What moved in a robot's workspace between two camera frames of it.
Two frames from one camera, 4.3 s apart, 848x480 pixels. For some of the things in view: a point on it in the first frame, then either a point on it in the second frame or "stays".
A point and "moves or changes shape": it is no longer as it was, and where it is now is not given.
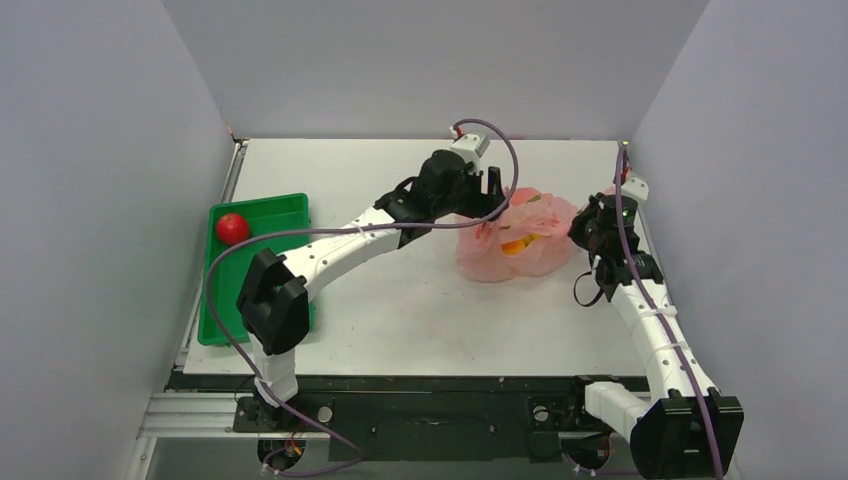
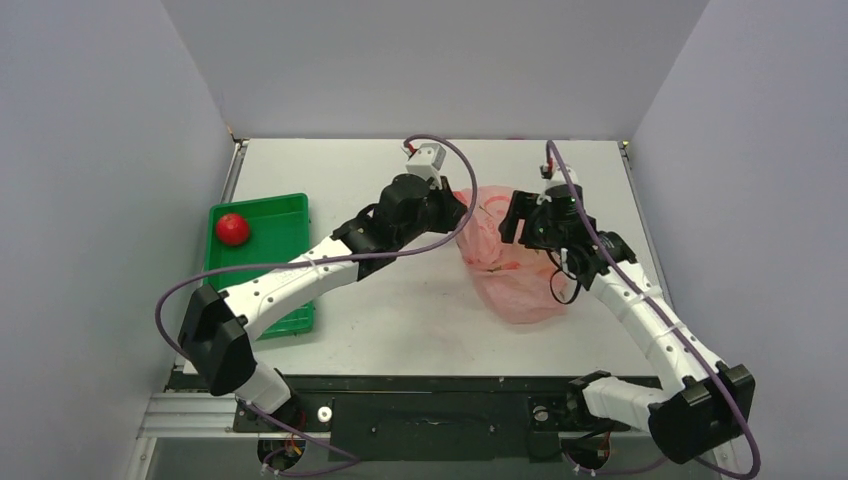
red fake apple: x=232 y=228 stays
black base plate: x=419 y=417 stays
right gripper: x=589 y=224 to x=515 y=216
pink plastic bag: x=479 y=252 moves or changes shape
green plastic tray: x=234 y=267 stays
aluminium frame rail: x=191 y=416 stays
